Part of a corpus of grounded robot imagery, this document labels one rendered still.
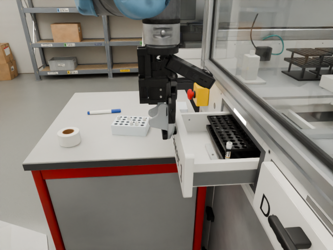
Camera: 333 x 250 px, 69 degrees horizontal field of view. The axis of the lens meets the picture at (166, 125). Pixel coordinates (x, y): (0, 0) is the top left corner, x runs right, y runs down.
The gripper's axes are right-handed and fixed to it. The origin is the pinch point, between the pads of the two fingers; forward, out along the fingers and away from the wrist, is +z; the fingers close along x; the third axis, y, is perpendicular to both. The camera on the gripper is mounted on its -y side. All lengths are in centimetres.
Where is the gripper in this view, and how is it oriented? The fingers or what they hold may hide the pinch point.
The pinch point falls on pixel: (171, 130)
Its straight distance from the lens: 59.4
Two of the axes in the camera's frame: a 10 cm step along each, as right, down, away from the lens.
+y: -10.0, 0.4, -0.7
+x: 0.9, 4.5, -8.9
